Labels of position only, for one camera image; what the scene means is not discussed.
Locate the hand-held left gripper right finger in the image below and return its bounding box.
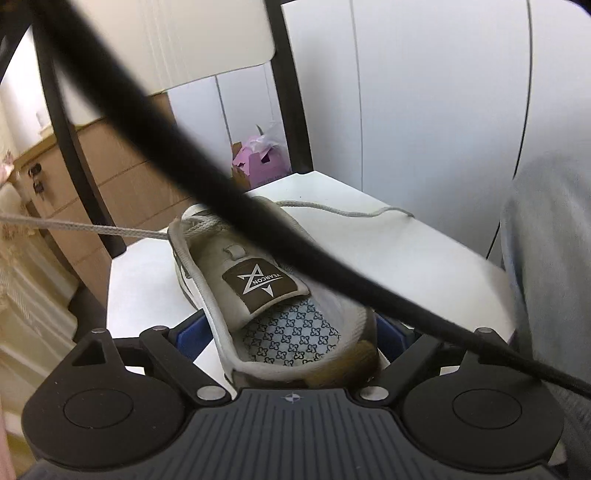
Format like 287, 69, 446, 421
359, 314, 513, 402

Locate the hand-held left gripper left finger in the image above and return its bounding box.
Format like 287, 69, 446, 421
69, 310, 228, 404

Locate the brown and white sneaker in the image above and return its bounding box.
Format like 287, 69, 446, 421
167, 196, 382, 388

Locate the grey white shoelace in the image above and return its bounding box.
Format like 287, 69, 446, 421
0, 199, 415, 241

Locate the wooden drawer cabinet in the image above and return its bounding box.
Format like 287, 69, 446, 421
14, 92, 204, 296

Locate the bed with pink bedding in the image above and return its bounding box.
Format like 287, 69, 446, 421
0, 124, 79, 462

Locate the pink cardboard box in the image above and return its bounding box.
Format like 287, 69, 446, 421
231, 136, 294, 190

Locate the clear plastic bag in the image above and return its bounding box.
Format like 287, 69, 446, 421
252, 122, 284, 151

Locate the cabinet lock with keys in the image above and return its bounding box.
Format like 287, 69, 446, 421
28, 164, 47, 195

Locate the white chair with black frame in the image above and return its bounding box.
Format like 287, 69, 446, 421
34, 0, 518, 365

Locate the black cable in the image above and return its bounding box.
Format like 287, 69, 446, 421
25, 0, 591, 400

